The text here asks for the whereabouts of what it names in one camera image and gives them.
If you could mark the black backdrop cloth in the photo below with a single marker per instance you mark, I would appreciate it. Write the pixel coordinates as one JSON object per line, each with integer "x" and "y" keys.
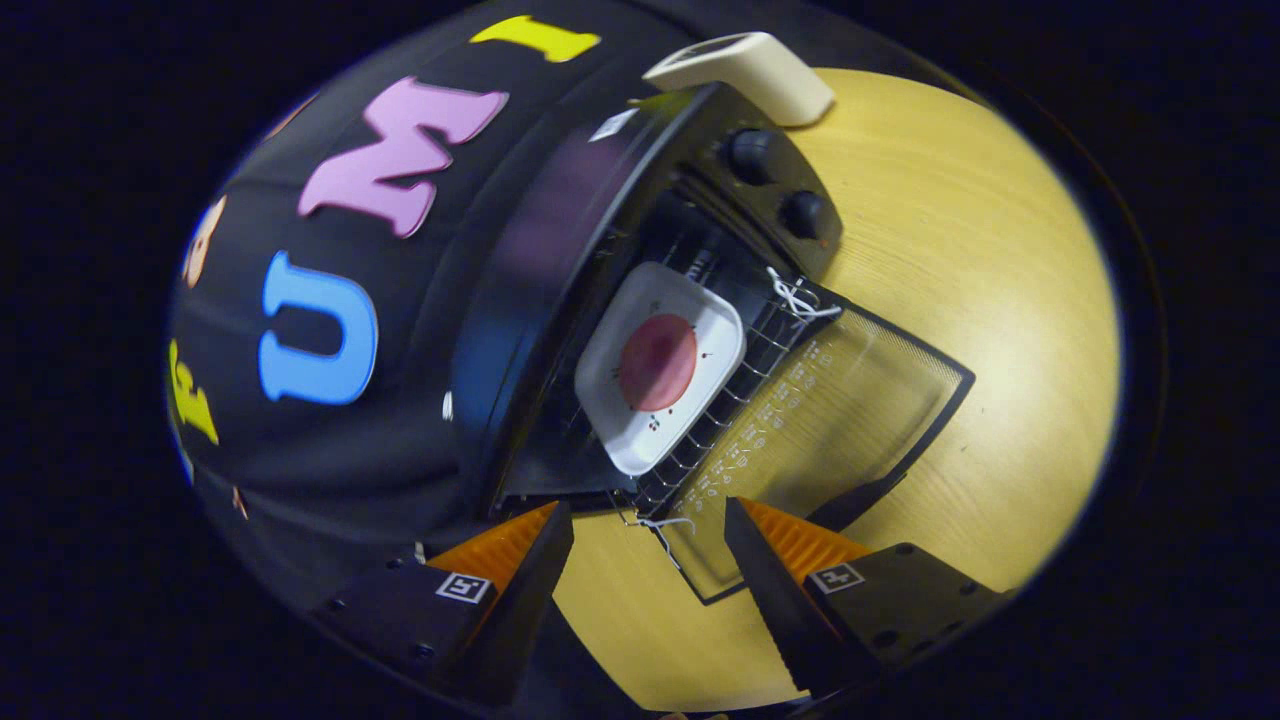
{"x": 420, "y": 330}

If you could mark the white pop-up toaster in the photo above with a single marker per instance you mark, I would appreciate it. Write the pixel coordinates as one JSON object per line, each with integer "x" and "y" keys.
{"x": 750, "y": 70}

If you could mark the white square plate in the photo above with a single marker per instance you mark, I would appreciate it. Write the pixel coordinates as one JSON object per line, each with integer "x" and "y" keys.
{"x": 610, "y": 420}

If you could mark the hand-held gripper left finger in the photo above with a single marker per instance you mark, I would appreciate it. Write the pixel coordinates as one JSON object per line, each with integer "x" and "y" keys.
{"x": 525, "y": 600}

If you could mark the black toaster oven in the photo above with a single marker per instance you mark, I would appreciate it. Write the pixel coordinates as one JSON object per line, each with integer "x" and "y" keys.
{"x": 540, "y": 260}

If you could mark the round pink food slice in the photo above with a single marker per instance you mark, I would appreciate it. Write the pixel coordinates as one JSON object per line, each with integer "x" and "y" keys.
{"x": 657, "y": 362}

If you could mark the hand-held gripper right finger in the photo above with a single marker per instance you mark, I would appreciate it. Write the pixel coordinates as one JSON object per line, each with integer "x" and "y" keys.
{"x": 775, "y": 605}

